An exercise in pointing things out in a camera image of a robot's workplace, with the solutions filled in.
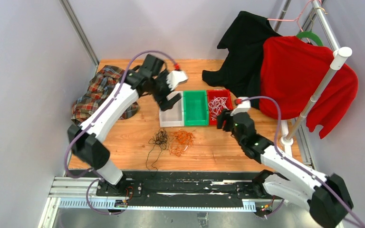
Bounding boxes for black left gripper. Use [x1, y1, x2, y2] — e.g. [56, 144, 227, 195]
[150, 70, 182, 112]

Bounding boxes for white cable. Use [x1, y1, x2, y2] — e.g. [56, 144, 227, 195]
[208, 95, 231, 122]

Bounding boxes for black cable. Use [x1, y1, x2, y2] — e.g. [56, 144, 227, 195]
[145, 127, 171, 172]

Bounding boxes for orange cable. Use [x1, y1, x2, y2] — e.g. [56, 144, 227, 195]
[168, 129, 196, 157]

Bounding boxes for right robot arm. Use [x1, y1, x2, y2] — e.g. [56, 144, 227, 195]
[217, 109, 354, 228]

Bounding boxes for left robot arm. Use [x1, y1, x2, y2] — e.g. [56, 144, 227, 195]
[67, 52, 188, 196]

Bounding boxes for white translucent plastic bin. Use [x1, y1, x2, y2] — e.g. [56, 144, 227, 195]
[159, 91, 184, 127]

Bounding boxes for red plastic bin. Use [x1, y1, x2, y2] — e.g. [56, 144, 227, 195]
[206, 89, 232, 125]

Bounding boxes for green plastic bin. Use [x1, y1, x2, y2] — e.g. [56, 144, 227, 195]
[183, 90, 209, 126]

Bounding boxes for black t-shirt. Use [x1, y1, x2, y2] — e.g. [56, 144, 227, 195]
[202, 11, 279, 109]

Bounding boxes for plaid flannel shirt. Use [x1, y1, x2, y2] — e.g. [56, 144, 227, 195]
[71, 65, 124, 125]

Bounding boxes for red t-shirt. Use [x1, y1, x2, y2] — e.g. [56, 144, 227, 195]
[260, 36, 358, 139]

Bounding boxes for green clothes hanger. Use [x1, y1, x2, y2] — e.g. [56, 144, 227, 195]
[296, 31, 324, 47]

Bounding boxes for white clothes rack pole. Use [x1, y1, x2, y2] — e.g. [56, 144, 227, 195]
[279, 0, 353, 148]

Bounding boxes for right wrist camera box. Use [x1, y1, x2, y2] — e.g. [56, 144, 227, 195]
[230, 97, 251, 116]

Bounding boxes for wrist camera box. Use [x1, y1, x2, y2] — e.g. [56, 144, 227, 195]
[230, 97, 251, 116]
[166, 70, 188, 91]

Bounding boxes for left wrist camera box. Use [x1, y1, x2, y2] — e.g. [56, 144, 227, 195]
[166, 70, 188, 91]

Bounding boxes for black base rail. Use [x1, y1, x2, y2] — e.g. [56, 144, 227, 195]
[66, 170, 297, 209]

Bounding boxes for pink wire hanger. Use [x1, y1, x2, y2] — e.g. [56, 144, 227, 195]
[268, 0, 328, 32]

